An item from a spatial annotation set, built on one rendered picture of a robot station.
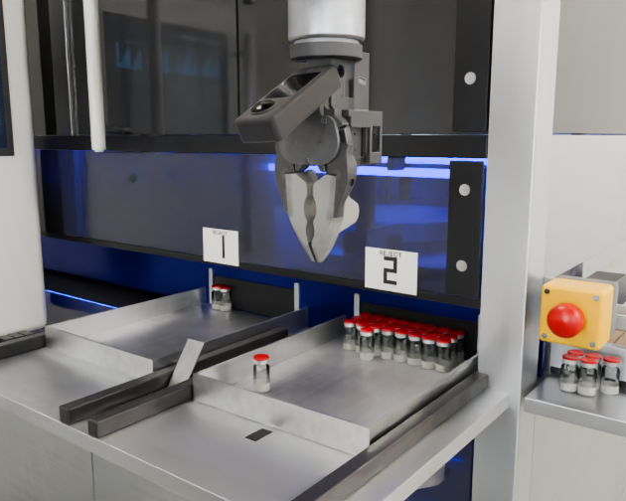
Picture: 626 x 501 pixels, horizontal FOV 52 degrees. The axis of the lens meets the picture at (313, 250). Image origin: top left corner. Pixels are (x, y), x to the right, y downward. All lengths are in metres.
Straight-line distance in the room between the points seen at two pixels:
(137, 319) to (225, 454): 0.53
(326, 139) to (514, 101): 0.30
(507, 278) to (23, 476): 1.43
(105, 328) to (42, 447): 0.69
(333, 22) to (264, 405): 0.42
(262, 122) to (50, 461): 1.35
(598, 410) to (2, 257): 1.12
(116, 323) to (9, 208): 0.39
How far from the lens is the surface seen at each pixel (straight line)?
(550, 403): 0.88
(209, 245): 1.15
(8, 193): 1.44
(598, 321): 0.83
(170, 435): 0.77
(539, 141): 0.84
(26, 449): 1.88
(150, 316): 1.22
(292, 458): 0.70
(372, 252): 0.94
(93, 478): 1.65
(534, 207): 0.84
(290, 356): 0.98
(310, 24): 0.63
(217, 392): 0.82
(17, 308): 1.48
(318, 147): 0.63
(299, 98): 0.59
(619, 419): 0.87
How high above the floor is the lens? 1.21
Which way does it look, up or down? 10 degrees down
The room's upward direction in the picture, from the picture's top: straight up
